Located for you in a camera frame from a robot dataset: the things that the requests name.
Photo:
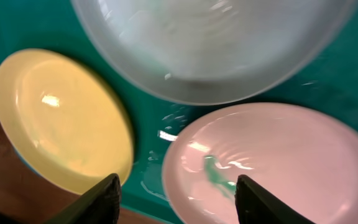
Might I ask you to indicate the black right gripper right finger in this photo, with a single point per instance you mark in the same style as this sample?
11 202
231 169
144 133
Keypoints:
256 205

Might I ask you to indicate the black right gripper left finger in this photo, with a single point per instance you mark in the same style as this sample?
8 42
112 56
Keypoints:
99 205

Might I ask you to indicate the yellow plate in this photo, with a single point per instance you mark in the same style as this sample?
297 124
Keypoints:
65 122

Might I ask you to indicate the light blue plate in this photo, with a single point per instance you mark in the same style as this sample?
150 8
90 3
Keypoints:
210 52

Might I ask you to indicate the teal plastic tray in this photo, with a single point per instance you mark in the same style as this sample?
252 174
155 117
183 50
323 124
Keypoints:
328 84

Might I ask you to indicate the pink plate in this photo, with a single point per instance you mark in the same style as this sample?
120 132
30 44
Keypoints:
305 158

